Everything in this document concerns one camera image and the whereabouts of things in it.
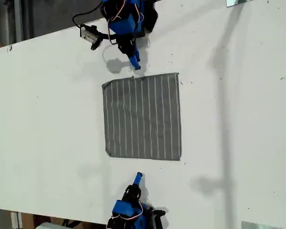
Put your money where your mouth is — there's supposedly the black camera stalk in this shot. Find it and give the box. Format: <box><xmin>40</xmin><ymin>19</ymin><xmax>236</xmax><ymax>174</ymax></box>
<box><xmin>90</xmin><ymin>33</ymin><xmax>117</xmax><ymax>51</ymax></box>

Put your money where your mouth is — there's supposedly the grey white-striped square towel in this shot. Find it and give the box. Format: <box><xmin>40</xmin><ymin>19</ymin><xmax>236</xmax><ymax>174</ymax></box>
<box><xmin>102</xmin><ymin>73</ymin><xmax>183</xmax><ymax>162</ymax></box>

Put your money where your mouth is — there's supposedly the black camera cable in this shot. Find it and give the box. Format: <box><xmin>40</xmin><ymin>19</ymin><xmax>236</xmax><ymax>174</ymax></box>
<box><xmin>72</xmin><ymin>2</ymin><xmax>104</xmax><ymax>27</ymax></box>

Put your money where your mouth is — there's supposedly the light grey plastic bin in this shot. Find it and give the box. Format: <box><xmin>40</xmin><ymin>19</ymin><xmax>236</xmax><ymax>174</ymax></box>
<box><xmin>34</xmin><ymin>221</ymin><xmax>64</xmax><ymax>229</ymax></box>

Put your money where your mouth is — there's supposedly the black camera box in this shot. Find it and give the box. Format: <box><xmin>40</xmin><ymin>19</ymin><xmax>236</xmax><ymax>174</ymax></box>
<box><xmin>150</xmin><ymin>208</ymin><xmax>167</xmax><ymax>217</ymax></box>
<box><xmin>80</xmin><ymin>24</ymin><xmax>99</xmax><ymax>43</ymax></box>

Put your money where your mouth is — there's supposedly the grey metal pole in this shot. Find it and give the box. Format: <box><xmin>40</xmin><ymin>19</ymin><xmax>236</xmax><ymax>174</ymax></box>
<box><xmin>13</xmin><ymin>0</ymin><xmax>23</xmax><ymax>45</ymax></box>

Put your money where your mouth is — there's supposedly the white metal table leg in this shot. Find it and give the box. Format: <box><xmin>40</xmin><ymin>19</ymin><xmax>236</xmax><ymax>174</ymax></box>
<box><xmin>10</xmin><ymin>210</ymin><xmax>23</xmax><ymax>229</ymax></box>

